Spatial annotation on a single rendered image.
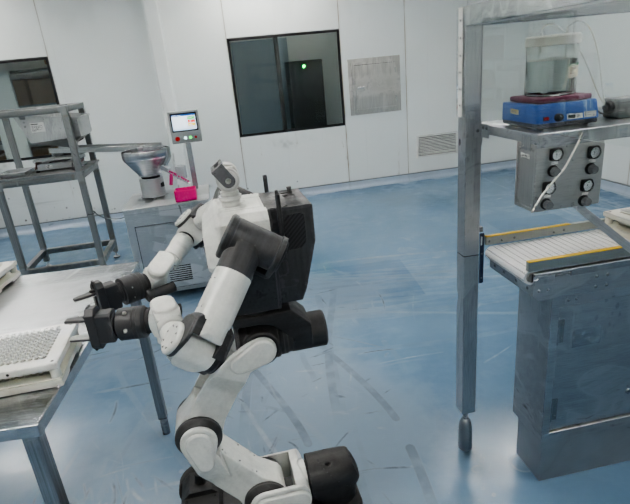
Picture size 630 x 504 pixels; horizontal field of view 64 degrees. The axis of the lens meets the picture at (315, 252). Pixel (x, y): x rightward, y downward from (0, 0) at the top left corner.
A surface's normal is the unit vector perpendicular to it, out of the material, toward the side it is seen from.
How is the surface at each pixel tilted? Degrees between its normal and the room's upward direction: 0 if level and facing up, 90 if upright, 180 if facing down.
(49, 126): 90
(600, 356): 90
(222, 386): 113
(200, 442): 90
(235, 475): 90
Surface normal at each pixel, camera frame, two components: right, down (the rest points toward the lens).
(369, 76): 0.19, 0.32
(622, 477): -0.09, -0.93
